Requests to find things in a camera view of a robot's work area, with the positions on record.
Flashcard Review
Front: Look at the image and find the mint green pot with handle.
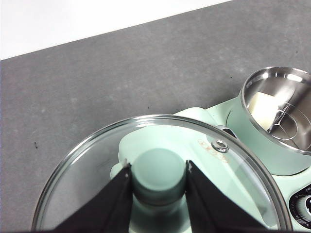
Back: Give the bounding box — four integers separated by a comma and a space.
225, 67, 311, 177

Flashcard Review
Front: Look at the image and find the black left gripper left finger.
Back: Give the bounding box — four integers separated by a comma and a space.
54, 162, 134, 233

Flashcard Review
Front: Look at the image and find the mint green breakfast maker base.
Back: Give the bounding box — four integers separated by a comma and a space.
206, 97, 311, 233

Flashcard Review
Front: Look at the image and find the silver control knob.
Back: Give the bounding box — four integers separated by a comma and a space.
302, 194, 311, 216

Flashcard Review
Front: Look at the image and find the steel steamer plate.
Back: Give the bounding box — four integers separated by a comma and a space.
267, 100, 311, 151

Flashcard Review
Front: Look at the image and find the silver grill cover handle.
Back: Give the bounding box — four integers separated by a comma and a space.
215, 125, 238, 138

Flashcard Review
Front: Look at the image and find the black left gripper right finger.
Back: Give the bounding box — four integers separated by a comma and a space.
186, 160, 272, 233

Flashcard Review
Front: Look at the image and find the glass pot lid green knob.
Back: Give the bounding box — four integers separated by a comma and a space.
31, 114, 294, 233

